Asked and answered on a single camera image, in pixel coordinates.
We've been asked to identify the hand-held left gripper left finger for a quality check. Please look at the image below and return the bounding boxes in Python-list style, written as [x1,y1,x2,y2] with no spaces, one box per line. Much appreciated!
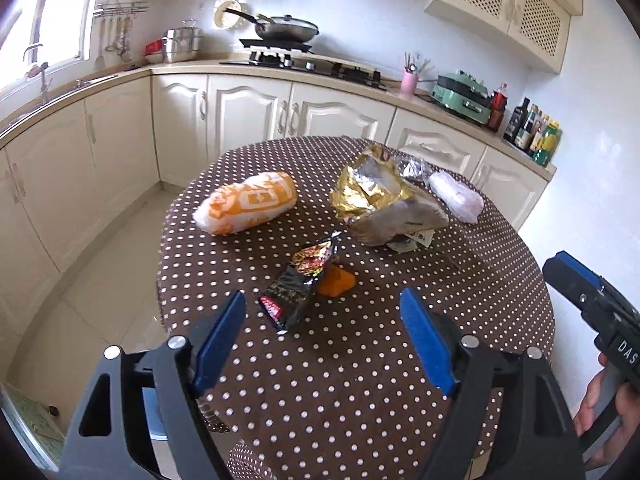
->
[59,290,247,480]

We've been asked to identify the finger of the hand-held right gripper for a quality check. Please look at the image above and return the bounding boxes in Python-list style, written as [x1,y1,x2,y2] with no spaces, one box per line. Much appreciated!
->
[542,251,613,331]

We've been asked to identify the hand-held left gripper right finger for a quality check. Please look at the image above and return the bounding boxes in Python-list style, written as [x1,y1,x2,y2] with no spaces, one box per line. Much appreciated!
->
[399,287,586,480]

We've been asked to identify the black snack packet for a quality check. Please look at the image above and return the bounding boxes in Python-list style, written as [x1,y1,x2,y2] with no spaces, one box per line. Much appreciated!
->
[258,231,343,333]

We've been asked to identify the light blue plastic bin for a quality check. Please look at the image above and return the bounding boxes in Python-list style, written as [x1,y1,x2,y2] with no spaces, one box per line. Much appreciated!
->
[141,385,171,442]

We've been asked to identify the small printed paper label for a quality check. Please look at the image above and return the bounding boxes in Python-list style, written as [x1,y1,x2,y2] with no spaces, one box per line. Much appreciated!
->
[390,229,435,253]

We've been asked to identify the orange peel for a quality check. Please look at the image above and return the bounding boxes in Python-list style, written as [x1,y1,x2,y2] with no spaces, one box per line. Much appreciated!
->
[316,266,357,297]

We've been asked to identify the grey brown wrapper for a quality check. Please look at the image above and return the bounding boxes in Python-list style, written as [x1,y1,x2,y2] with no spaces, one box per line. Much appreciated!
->
[347,192,450,247]

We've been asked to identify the white plastic wad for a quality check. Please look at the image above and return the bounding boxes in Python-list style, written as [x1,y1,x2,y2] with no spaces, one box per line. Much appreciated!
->
[427,171,485,223]

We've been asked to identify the orange white snack bag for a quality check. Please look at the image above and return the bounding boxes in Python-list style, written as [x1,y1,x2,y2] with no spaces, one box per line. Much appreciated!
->
[192,171,298,236]

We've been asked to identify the gold foil wrapper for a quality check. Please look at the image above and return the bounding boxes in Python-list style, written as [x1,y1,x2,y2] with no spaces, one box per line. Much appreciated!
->
[330,145,416,222]

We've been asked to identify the clear silver wrapper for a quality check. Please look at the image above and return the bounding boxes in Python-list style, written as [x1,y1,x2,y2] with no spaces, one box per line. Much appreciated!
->
[390,155,432,184]

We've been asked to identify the person's right hand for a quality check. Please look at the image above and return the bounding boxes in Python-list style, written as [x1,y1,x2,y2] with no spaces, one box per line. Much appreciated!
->
[573,355,640,461]

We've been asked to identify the polka-dot covered stool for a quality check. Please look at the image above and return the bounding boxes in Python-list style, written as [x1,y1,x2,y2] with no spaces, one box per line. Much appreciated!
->
[227,442,277,480]

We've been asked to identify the green yellow bottle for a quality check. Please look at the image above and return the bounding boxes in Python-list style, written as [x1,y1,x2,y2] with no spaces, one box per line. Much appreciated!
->
[532,120,563,167]

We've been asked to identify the brown sauce bottle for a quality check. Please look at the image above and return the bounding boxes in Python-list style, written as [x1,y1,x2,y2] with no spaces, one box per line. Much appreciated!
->
[521,105,550,156]

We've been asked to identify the dark glass bottle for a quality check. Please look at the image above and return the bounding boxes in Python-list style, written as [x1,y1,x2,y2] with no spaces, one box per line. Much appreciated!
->
[504,97,531,143]

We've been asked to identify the red bottle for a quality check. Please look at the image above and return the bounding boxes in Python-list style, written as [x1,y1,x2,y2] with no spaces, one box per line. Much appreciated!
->
[487,83,510,133]

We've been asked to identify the green patterned floor mat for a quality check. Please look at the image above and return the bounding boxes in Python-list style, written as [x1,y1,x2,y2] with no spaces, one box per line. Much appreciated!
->
[0,382,63,466]

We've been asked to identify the green electric cooker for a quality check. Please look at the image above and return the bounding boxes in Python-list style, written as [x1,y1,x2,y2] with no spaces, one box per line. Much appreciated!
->
[431,72,492,126]

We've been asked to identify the cream lower kitchen cabinets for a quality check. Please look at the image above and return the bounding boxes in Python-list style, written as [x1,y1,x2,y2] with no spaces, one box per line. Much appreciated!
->
[0,72,548,351]

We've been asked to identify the pink utensil holder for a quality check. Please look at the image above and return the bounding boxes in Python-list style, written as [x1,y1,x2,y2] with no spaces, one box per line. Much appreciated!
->
[400,70,420,101]

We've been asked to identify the bundle of kitchen utensils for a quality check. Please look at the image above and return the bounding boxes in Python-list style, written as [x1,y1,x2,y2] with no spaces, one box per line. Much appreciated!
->
[403,51,434,77]

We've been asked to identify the beige kitchen countertop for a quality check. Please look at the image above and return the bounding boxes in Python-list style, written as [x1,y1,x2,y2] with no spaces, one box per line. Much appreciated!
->
[0,52,557,181]

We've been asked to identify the black gas stove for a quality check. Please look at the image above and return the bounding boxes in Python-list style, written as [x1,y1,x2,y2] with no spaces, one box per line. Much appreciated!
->
[220,37,388,92]

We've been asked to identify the steel steamer pot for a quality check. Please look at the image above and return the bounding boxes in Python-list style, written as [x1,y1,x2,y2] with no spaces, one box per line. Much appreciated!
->
[161,19,206,63]

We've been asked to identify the hanging metal ladle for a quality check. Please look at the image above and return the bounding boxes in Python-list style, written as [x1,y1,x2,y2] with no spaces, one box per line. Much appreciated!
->
[116,16,135,63]

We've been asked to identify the black wok with lid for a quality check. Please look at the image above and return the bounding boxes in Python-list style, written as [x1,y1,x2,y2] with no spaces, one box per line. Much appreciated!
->
[223,7,321,43]

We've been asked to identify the steel sink faucet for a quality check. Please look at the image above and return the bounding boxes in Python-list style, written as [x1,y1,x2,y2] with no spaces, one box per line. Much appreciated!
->
[24,44,52,106]

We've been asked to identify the kitchen window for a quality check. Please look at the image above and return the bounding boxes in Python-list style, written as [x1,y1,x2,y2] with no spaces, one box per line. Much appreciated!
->
[0,0,107,92]

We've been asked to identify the round cream wall vent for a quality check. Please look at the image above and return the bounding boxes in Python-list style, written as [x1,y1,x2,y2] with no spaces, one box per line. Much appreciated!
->
[214,1,246,30]

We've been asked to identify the metal wall utensil rack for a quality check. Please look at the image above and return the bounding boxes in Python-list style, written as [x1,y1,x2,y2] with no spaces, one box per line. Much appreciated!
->
[92,0,150,17]

